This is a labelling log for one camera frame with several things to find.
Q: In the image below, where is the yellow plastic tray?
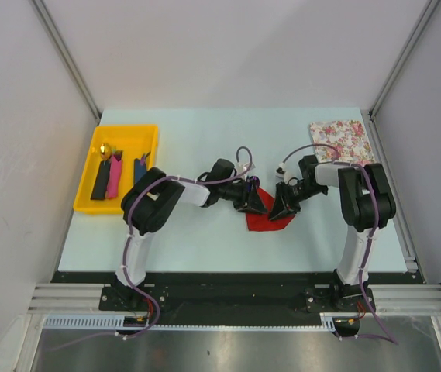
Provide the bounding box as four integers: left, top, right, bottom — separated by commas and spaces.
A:
73, 124, 158, 215

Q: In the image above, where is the purple plastic spoon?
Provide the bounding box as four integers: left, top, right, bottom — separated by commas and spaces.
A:
246, 176, 260, 191

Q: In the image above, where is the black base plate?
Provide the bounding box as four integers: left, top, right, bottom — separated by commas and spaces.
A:
51, 270, 425, 321

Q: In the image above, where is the gold spoon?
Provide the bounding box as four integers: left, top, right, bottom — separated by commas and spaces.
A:
99, 143, 113, 161

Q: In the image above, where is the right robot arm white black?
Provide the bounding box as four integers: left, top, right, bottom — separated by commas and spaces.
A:
268, 155, 396, 312

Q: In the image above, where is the pink napkin roll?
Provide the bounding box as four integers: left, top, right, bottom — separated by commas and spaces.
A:
106, 155, 122, 199

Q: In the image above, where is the floral placemat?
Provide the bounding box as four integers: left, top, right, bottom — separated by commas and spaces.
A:
308, 120, 376, 166

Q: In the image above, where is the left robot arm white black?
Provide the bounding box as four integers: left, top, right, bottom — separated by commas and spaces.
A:
115, 159, 267, 310

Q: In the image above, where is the red paper napkin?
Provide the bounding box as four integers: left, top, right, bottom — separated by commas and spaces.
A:
246, 188, 295, 233

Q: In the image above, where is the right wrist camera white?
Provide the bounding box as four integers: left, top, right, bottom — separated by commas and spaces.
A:
275, 162, 298, 186

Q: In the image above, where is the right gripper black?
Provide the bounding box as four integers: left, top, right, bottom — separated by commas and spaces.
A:
269, 181, 327, 221

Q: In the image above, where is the navy napkin roll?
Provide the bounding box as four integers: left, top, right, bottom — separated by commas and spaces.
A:
133, 152, 150, 184

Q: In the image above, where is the black napkin roll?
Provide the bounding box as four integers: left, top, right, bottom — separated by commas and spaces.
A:
90, 160, 111, 201

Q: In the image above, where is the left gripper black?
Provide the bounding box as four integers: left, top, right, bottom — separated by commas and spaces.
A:
219, 179, 267, 215

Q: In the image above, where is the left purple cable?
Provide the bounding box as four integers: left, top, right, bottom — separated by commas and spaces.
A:
121, 146, 254, 342

